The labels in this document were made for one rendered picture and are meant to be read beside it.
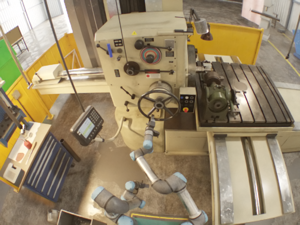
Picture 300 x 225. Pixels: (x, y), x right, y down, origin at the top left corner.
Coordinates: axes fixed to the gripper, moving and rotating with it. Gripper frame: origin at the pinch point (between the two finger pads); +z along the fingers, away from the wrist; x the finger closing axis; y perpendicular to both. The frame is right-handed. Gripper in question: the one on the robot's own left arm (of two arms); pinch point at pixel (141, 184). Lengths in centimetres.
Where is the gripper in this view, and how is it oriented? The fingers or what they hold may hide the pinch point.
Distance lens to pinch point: 174.1
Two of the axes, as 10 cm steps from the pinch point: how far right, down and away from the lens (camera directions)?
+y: 1.6, -9.4, 3.1
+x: -9.4, -0.5, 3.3
